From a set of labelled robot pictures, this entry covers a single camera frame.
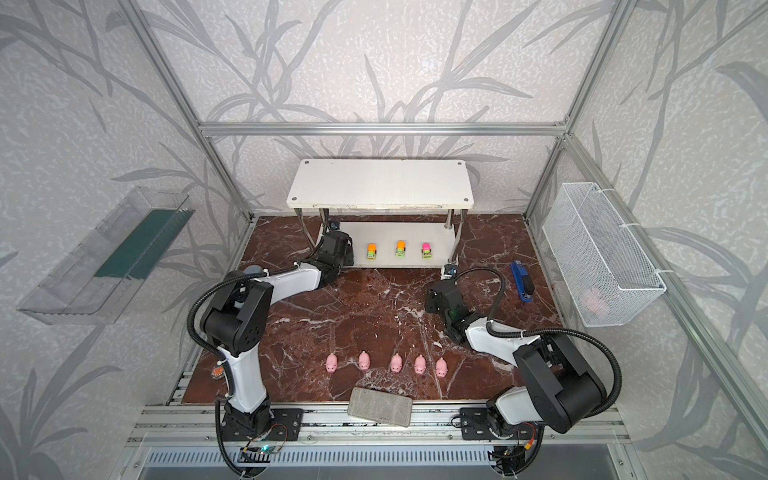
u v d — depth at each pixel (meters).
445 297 0.68
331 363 0.82
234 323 0.52
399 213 1.24
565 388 0.43
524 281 0.96
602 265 0.63
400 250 1.00
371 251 0.99
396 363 0.82
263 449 0.71
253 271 1.00
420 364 0.82
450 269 0.80
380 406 0.74
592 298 0.74
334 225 0.87
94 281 0.64
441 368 0.82
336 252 0.78
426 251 0.99
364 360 0.83
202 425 0.75
